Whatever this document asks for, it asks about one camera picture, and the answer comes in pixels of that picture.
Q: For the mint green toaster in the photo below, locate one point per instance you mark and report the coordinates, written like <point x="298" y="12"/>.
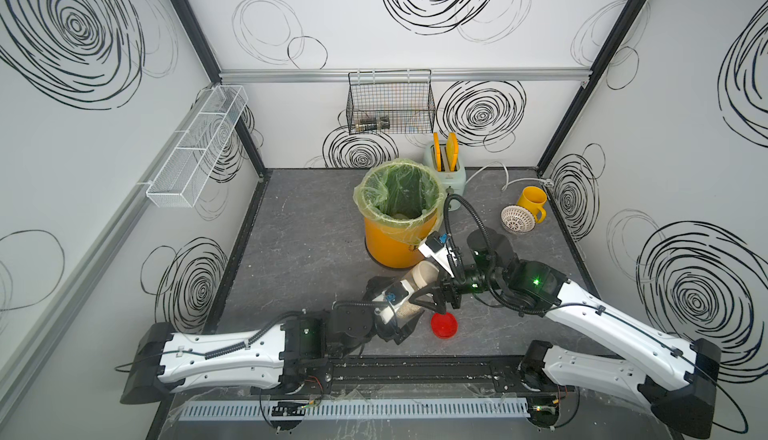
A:
<point x="454" y="181"/>

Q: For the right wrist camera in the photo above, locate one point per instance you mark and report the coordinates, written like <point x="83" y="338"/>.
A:
<point x="435" y="247"/>

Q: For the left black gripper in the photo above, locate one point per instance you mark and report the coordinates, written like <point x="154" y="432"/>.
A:
<point x="400" y="333"/>

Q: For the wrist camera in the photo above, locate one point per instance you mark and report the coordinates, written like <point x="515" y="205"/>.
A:
<point x="435" y="247"/>
<point x="393" y="302"/>

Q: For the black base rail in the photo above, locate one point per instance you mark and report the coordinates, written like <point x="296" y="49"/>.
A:
<point x="519" y="374"/>

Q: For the yellow mug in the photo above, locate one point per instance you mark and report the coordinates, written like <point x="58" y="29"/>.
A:
<point x="533" y="199"/>

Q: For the right yellow toast slice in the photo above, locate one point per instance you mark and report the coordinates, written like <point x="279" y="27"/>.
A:
<point x="451" y="148"/>

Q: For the red jar lid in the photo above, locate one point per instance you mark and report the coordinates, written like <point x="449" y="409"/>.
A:
<point x="444" y="326"/>

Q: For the white wire wall shelf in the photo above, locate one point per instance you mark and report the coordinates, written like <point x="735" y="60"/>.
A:
<point x="184" y="174"/>

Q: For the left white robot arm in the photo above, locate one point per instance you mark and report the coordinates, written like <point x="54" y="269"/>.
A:
<point x="287" y="352"/>

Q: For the cream jar lid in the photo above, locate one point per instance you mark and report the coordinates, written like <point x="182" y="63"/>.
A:
<point x="424" y="274"/>

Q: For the left yellow toast slice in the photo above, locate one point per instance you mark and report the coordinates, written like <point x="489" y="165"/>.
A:
<point x="436" y="152"/>

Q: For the dark item in basket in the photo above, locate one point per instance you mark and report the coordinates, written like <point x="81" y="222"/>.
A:
<point x="374" y="123"/>

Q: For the white round sink strainer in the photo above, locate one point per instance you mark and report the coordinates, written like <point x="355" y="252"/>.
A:
<point x="517" y="219"/>

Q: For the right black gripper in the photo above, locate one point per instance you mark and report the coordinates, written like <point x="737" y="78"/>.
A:
<point x="444" y="280"/>

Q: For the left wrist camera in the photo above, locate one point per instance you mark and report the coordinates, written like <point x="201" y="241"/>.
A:
<point x="393" y="302"/>

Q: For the yellow trash bin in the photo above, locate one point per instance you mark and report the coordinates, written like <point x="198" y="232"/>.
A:
<point x="396" y="246"/>

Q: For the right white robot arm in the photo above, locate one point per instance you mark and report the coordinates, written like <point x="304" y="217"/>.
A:
<point x="675" y="379"/>

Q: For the black wire wall basket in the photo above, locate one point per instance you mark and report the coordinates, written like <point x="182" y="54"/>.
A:
<point x="405" y="96"/>

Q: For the cream lid oatmeal jar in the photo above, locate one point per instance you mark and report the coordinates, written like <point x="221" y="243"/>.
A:
<point x="416" y="309"/>

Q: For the yellow toast slice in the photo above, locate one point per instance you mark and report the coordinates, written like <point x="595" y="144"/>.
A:
<point x="436" y="152"/>
<point x="451" y="148"/>

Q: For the white slotted cable duct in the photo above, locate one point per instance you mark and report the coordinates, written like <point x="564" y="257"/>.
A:
<point x="356" y="409"/>

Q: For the green plastic bin liner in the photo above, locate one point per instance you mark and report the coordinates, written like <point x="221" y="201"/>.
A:
<point x="402" y="197"/>

